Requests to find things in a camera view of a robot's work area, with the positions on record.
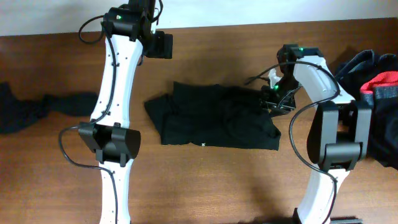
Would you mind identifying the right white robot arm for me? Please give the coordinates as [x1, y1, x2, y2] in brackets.
[261, 44, 372, 223]

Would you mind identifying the dark cloth at left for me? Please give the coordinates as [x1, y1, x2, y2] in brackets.
[1, 82, 98, 134]

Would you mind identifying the red and grey garment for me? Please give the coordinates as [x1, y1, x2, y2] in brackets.
[359, 71, 397, 107]

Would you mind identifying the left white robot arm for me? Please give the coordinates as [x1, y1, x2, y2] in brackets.
[78, 0, 173, 224]

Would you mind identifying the black t-shirt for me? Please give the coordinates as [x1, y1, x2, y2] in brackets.
[144, 82, 281, 151]

